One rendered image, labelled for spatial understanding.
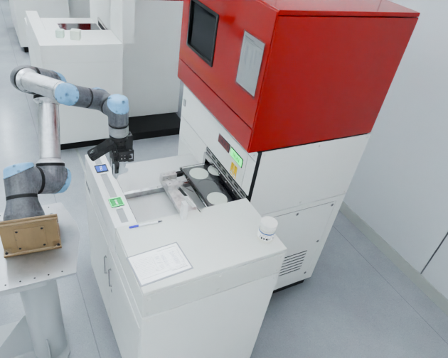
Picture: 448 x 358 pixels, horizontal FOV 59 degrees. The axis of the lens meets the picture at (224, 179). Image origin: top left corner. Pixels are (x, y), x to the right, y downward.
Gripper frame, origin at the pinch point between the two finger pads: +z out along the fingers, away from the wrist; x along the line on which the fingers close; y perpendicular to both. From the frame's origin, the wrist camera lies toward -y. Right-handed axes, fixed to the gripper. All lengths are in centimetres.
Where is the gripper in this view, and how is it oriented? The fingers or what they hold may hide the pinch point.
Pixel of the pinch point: (114, 176)
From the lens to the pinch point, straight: 171.2
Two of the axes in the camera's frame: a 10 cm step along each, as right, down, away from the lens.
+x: -4.6, -5.8, 6.7
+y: 8.8, -1.7, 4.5
